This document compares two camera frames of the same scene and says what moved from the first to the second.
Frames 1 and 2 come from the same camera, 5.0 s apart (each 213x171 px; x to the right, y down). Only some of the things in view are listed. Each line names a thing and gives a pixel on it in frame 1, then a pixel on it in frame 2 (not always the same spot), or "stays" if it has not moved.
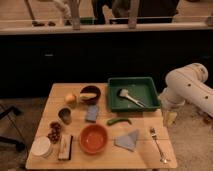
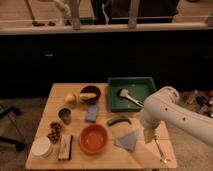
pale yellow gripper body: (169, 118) -> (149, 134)
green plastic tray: (141, 88) stays
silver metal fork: (153, 132) stays
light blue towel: (127, 141) stays
